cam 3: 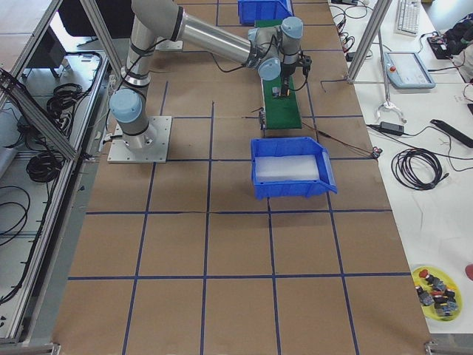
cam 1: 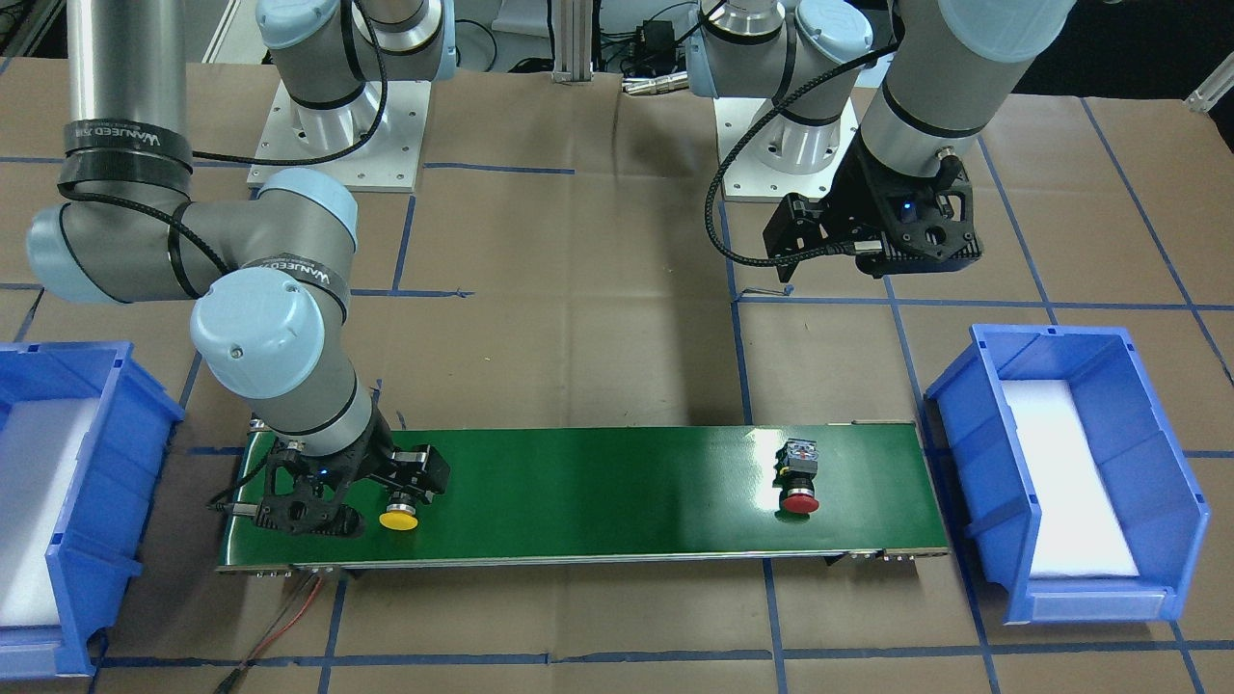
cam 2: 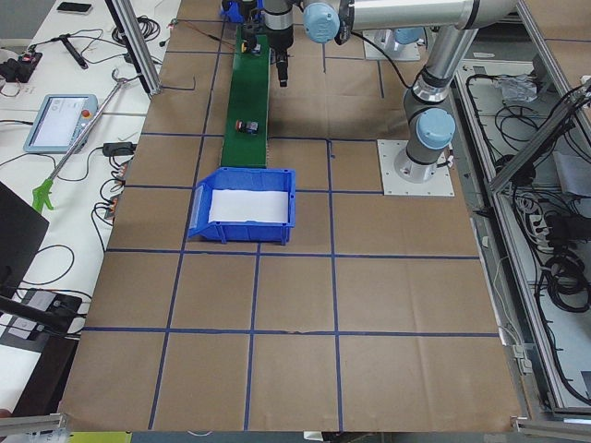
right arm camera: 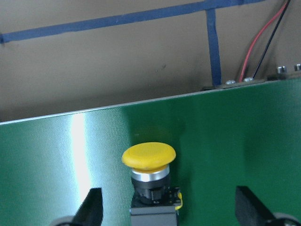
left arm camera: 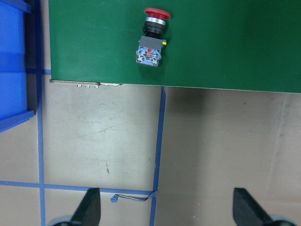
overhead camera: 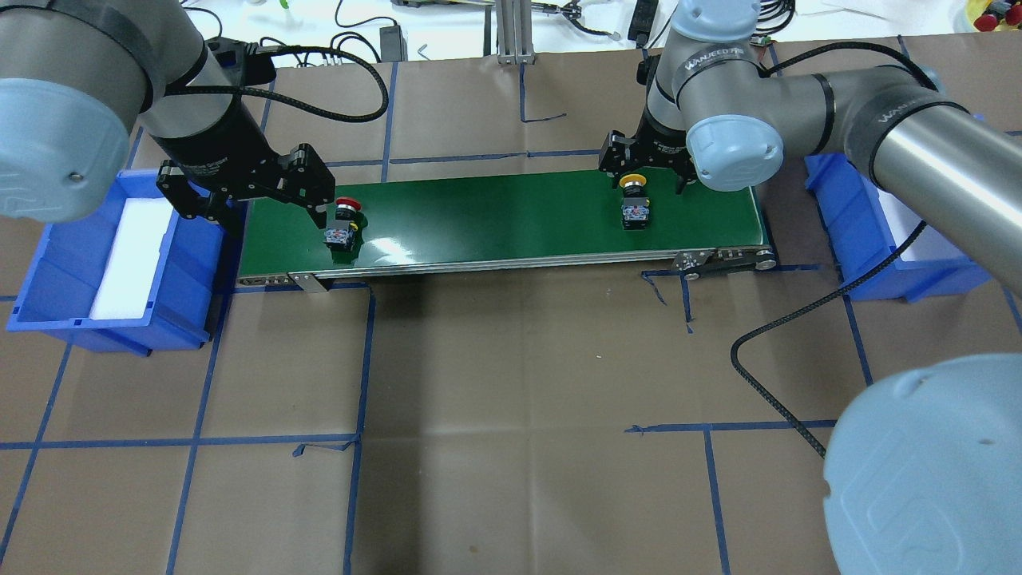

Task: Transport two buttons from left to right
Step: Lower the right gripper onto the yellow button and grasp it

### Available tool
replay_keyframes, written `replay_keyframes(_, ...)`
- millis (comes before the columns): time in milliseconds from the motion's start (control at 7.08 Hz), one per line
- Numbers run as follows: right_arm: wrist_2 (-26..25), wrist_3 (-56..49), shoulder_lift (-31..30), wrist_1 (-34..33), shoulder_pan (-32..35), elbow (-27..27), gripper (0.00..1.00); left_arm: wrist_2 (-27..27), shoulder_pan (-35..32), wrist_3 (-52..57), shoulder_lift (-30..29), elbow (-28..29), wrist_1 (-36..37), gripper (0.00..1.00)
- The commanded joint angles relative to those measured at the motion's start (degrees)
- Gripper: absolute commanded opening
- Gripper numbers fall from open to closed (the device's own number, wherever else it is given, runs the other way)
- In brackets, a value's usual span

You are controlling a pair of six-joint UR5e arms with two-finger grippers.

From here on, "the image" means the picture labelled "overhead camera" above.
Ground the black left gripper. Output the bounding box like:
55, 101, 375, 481
156, 136, 335, 236

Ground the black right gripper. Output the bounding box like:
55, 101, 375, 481
599, 112, 699, 194

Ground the yellow push button switch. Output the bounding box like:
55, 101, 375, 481
618, 173, 652, 232

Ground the red push button switch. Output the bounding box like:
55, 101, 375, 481
323, 196, 362, 252

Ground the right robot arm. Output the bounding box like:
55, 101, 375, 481
600, 1, 1020, 574

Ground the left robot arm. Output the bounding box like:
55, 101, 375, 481
1, 1, 335, 234

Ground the green conveyor belt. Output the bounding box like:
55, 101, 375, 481
237, 169, 778, 291

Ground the blue left plastic bin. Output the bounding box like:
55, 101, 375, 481
6, 171, 225, 356

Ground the blue plastic bin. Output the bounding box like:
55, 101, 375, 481
804, 153, 992, 303
6, 171, 225, 356

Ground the white foam pad left bin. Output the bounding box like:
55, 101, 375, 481
89, 199, 174, 320

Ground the white foam pad bin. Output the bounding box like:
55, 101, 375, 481
89, 199, 174, 320
878, 190, 956, 261

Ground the black power adapter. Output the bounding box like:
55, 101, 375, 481
378, 23, 408, 62

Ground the blue right plastic bin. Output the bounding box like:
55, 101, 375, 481
804, 153, 992, 303

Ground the white foam pad right bin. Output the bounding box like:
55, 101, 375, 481
878, 190, 956, 261

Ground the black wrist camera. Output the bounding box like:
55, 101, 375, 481
207, 38, 277, 87

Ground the aluminium frame post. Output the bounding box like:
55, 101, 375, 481
495, 0, 536, 65

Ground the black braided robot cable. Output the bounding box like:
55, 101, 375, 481
731, 222, 929, 460

